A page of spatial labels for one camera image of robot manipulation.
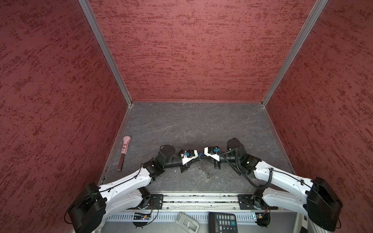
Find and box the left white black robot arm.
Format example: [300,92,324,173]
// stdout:
[65,145,201,233]

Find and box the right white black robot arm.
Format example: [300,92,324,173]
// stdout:
[201,138,343,232]

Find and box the pink paw back scratcher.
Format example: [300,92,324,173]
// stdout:
[117,136,132,171]

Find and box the grey plastic device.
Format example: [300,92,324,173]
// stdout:
[175,212,200,233]

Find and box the black desk calculator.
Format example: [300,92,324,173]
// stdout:
[208,212,238,233]

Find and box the white box with label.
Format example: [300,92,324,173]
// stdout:
[293,213,308,233]

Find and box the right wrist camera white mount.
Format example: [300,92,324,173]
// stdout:
[204,146,220,161]

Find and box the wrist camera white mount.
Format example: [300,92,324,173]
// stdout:
[204,146,220,161]
[181,150,199,165]

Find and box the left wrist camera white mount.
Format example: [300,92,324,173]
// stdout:
[181,150,199,165]

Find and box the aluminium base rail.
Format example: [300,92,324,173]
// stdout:
[128,192,314,212]

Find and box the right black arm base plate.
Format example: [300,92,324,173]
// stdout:
[238,194,278,210]

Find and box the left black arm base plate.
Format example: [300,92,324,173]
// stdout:
[138,194,164,210]

